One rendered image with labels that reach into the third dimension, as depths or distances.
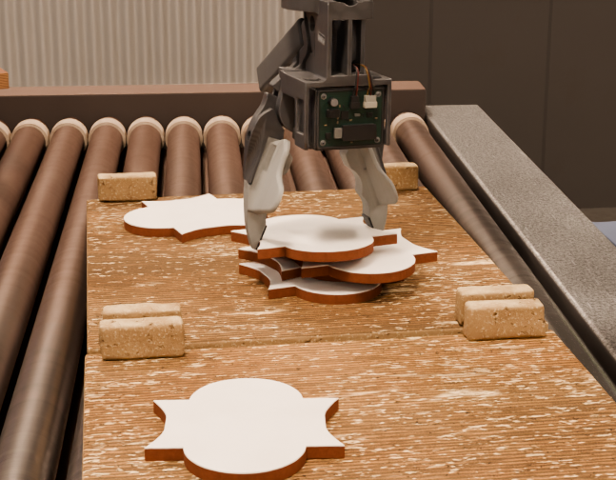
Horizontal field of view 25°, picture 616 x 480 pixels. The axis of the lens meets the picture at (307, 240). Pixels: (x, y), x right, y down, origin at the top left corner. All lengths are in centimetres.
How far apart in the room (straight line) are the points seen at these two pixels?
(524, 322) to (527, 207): 44
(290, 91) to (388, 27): 348
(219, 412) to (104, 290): 28
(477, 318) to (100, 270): 35
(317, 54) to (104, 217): 37
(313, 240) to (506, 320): 18
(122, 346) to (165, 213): 35
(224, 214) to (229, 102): 58
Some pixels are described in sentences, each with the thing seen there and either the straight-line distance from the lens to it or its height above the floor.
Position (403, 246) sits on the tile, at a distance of 116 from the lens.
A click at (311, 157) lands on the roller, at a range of 163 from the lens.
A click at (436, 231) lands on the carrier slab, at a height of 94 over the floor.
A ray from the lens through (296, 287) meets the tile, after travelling 112.
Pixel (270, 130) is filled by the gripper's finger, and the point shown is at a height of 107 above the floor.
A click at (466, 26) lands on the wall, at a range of 461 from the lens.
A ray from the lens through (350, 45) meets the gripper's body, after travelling 105.
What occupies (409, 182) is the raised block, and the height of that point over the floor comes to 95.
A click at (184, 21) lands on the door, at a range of 441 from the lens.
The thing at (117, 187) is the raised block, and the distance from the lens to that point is 139.
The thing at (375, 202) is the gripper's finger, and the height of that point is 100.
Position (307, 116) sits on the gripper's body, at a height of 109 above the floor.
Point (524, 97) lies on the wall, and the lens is 470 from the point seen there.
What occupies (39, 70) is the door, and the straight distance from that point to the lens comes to 443.
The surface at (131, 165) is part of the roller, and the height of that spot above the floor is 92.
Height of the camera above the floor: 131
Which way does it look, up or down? 17 degrees down
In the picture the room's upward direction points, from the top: straight up
